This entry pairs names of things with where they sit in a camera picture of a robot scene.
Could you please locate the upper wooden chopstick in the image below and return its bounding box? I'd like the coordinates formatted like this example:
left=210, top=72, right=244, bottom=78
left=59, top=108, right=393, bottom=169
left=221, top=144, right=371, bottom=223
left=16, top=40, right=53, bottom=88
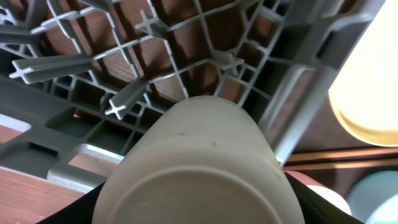
left=288, top=147, right=397, bottom=162

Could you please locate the wooden chopstick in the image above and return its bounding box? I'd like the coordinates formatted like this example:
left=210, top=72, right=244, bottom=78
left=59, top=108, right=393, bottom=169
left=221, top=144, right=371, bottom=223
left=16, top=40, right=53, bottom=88
left=284, top=159, right=397, bottom=171
left=288, top=147, right=397, bottom=162

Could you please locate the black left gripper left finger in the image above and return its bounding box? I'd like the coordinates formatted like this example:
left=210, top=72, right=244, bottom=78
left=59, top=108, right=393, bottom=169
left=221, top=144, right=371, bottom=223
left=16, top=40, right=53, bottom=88
left=37, top=182, right=104, bottom=224

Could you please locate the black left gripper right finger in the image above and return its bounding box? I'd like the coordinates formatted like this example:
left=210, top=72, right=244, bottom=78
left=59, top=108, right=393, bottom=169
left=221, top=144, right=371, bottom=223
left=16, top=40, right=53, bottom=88
left=285, top=172, right=364, bottom=224

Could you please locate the pink white bowl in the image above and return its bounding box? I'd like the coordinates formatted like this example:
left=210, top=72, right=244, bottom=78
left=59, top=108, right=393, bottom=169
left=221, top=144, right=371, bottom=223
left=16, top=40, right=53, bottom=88
left=286, top=170, right=351, bottom=215

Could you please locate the yellow round plate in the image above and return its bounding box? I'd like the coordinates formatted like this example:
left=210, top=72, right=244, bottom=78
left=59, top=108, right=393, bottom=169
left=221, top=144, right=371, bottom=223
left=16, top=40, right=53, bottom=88
left=329, top=0, right=397, bottom=147

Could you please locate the pale green cup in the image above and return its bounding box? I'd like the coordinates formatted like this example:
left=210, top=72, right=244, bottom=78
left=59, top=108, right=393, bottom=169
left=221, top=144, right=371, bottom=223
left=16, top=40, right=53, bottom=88
left=92, top=96, right=305, bottom=223

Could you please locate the lower wooden chopstick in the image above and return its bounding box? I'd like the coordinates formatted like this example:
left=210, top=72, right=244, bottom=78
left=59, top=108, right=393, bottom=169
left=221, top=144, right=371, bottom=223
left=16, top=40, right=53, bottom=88
left=284, top=159, right=397, bottom=171

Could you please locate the light blue bowl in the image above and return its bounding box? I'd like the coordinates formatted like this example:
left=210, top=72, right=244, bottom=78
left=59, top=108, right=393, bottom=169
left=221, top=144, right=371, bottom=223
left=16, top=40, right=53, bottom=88
left=347, top=170, right=397, bottom=224

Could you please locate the brown serving tray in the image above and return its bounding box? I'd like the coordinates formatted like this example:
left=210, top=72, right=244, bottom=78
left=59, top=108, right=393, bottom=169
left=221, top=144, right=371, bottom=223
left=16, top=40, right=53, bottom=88
left=285, top=101, right=397, bottom=197

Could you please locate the grey plastic dish rack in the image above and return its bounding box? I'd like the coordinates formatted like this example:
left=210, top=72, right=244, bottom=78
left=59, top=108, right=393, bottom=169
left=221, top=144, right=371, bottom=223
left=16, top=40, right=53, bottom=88
left=1, top=1, right=383, bottom=192

